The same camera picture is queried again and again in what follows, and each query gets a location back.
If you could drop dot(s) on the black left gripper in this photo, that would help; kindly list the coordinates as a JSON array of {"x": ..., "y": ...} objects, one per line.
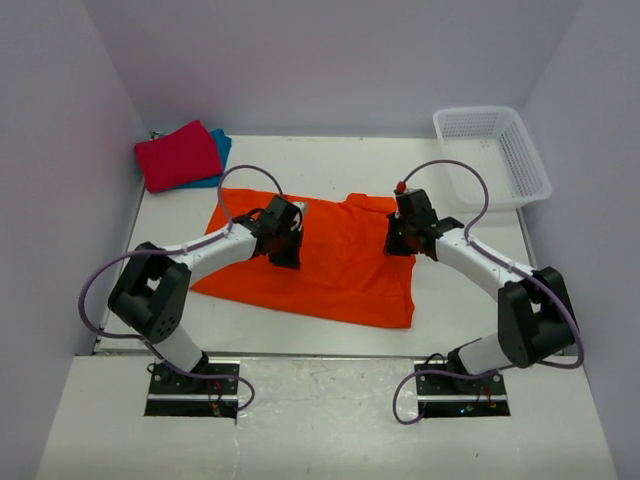
[{"x": 292, "y": 259}]

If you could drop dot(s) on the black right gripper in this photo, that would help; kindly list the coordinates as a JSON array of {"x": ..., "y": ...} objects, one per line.
[{"x": 392, "y": 248}]

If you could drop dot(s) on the orange t shirt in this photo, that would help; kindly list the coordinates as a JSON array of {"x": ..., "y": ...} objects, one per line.
[{"x": 344, "y": 275}]

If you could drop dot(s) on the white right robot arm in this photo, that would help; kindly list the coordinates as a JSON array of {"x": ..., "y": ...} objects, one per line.
[{"x": 534, "y": 314}]

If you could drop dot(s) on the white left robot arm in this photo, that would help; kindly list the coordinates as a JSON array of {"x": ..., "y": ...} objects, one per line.
[{"x": 150, "y": 293}]

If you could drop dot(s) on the folded blue t shirt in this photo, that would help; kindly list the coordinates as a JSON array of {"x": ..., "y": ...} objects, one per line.
[{"x": 224, "y": 144}]

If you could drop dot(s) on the folded red t shirt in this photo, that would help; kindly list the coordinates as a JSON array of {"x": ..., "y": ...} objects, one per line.
[{"x": 187, "y": 155}]

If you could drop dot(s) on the white plastic basket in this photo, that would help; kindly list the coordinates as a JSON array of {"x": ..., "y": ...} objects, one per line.
[{"x": 494, "y": 141}]

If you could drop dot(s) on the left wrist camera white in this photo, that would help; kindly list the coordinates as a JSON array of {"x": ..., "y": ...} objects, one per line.
[{"x": 303, "y": 207}]

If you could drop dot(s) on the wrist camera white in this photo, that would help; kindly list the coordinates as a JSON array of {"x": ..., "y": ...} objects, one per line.
[
  {"x": 402, "y": 189},
  {"x": 303, "y": 207}
]

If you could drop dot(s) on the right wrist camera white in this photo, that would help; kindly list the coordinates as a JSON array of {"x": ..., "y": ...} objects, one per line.
[{"x": 402, "y": 189}]

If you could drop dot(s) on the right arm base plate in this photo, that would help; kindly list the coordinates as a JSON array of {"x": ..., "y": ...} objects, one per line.
[{"x": 445, "y": 397}]

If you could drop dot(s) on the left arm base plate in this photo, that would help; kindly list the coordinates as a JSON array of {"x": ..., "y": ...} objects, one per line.
[{"x": 172, "y": 395}]

